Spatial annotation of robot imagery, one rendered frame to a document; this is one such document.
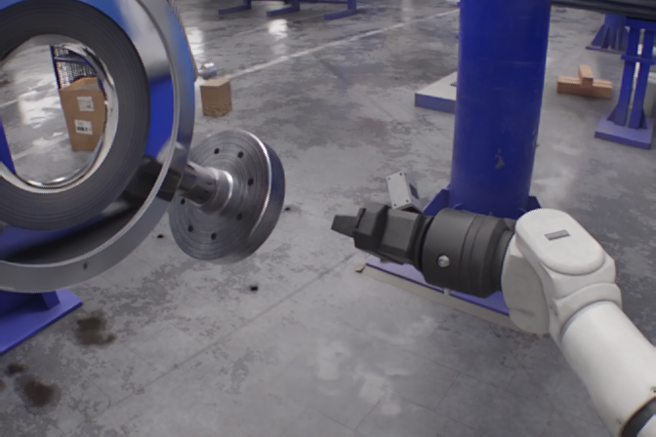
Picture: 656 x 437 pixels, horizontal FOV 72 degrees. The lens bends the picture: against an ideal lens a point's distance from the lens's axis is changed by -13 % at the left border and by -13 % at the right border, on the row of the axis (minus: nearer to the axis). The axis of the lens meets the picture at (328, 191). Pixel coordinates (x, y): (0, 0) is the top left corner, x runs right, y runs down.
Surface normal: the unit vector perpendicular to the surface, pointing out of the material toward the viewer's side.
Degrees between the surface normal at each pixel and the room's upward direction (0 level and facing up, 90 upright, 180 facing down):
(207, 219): 49
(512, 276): 94
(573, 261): 6
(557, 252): 6
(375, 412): 0
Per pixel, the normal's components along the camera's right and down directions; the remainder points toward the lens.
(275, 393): -0.04, -0.89
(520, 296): -0.56, 0.45
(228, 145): -0.50, -0.29
